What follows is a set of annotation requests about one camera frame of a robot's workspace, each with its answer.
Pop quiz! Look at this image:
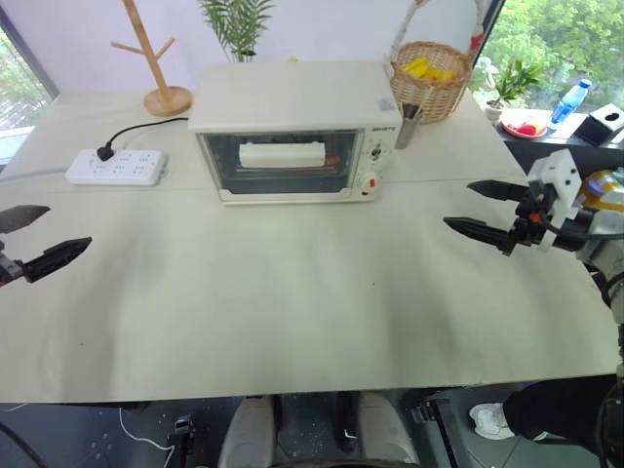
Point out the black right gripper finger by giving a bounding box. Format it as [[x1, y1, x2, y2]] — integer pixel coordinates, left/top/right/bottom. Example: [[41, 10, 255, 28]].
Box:
[[443, 216, 519, 257], [466, 179, 530, 204]]

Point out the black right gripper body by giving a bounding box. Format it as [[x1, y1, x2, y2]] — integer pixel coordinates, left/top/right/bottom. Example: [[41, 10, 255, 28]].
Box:
[[507, 180, 558, 249]]

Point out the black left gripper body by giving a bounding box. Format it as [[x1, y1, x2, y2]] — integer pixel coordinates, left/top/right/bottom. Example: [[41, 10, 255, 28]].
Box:
[[0, 239, 26, 290]]

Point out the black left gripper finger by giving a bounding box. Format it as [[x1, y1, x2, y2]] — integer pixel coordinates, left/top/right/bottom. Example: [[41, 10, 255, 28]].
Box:
[[20, 236, 94, 286], [0, 205, 52, 235]]

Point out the white toaster oven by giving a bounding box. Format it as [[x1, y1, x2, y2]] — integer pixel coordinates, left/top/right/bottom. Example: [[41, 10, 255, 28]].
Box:
[[187, 58, 405, 210]]

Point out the plate with red fruit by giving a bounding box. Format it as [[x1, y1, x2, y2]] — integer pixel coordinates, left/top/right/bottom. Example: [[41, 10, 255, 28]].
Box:
[[498, 115, 549, 139]]

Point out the colourful purple yellow package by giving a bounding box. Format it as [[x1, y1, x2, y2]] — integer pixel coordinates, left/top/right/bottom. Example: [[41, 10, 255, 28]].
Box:
[[581, 167, 624, 215]]

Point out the white power strip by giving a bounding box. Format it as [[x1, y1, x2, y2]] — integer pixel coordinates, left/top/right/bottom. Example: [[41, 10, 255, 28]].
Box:
[[64, 148, 170, 188]]

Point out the small potted green plant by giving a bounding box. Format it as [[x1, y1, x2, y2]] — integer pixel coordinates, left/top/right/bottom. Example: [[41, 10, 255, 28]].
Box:
[[485, 57, 543, 124]]

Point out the metal utensil cup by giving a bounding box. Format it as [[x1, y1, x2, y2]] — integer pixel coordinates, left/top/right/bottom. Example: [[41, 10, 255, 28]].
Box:
[[394, 101, 424, 151]]

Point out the blue water bottle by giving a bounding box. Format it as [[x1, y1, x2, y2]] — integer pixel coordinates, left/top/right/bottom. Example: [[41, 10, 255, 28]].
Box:
[[550, 78, 593, 126]]

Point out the black tissue box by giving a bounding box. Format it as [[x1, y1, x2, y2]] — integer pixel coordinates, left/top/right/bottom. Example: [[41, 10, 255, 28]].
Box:
[[571, 102, 624, 147]]

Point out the yellow fruit in basket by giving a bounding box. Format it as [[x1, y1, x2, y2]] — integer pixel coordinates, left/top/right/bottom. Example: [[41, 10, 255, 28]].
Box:
[[402, 57, 456, 82]]

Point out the person's black trouser leg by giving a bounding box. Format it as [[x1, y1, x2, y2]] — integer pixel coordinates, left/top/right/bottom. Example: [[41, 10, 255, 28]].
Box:
[[501, 375, 621, 443]]

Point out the white sneaker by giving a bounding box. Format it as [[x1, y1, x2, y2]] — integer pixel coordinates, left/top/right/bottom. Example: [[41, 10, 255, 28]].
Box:
[[468, 403, 517, 441]]

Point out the wooden mug tree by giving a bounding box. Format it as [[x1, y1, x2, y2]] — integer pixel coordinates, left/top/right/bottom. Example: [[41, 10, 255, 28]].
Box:
[[110, 0, 195, 118]]

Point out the silver right robot leg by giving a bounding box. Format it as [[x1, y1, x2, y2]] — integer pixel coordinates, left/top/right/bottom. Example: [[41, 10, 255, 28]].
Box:
[[357, 391, 421, 468]]

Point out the silver robot leg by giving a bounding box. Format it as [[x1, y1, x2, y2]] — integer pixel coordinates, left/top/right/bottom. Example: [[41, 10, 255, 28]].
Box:
[[216, 395, 275, 468], [357, 391, 421, 468]]

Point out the silver left robot leg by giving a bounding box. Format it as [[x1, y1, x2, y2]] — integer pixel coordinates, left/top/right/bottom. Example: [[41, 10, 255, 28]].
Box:
[[216, 395, 275, 468]]

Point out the green leafy plant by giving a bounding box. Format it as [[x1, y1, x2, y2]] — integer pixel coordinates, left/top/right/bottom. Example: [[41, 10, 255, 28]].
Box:
[[196, 0, 277, 63]]

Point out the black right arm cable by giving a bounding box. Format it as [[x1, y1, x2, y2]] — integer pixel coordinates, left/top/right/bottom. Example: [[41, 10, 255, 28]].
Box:
[[534, 194, 608, 241]]

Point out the white power strip cord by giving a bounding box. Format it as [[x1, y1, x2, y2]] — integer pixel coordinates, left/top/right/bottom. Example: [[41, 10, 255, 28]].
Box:
[[0, 164, 70, 183]]

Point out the black plug with cable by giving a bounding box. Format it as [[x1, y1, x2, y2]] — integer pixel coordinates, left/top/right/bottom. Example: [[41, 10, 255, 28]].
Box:
[[97, 116, 191, 163]]

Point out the wicker basket with handle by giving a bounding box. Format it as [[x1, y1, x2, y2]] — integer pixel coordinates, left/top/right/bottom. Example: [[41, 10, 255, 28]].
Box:
[[381, 0, 489, 126]]

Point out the black table leg frame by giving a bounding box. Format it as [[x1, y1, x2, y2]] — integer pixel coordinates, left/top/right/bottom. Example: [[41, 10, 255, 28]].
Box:
[[409, 396, 460, 468], [167, 413, 197, 468]]

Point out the white floor cable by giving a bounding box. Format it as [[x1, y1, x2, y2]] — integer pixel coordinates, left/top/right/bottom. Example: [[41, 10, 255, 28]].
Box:
[[118, 407, 177, 468]]

